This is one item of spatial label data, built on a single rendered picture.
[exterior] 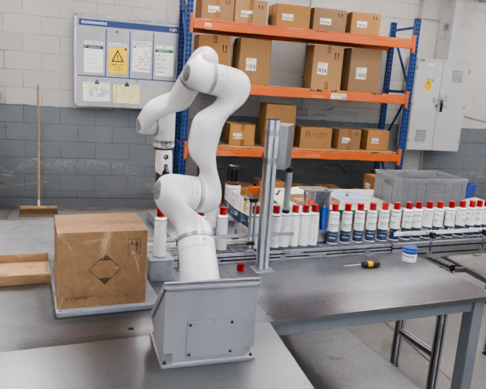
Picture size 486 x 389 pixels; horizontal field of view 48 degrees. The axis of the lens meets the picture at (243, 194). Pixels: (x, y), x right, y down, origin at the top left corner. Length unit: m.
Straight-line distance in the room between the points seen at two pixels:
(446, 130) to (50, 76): 5.10
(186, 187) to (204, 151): 0.13
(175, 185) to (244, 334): 0.52
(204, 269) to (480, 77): 7.21
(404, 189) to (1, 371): 3.20
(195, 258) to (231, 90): 0.54
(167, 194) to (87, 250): 0.35
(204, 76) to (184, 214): 0.44
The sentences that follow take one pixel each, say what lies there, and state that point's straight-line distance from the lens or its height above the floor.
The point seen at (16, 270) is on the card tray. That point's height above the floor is 0.83.
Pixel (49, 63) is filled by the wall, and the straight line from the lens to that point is 6.75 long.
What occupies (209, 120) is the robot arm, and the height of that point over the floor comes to 1.52.
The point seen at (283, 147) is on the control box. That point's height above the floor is 1.38.
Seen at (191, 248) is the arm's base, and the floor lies 1.13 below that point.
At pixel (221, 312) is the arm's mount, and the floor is 0.99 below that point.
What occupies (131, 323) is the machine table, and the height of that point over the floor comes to 0.83.
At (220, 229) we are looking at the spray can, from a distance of 2.45.
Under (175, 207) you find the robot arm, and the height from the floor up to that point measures 1.24.
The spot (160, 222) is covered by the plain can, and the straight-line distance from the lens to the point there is 2.19.
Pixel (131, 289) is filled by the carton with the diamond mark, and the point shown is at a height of 0.90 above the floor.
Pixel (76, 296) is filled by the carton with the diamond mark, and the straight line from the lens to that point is 1.96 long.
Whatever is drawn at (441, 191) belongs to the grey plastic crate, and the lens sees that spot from 4.40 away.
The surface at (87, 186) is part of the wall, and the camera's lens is 6.88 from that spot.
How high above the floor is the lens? 1.65
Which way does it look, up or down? 12 degrees down
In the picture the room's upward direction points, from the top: 4 degrees clockwise
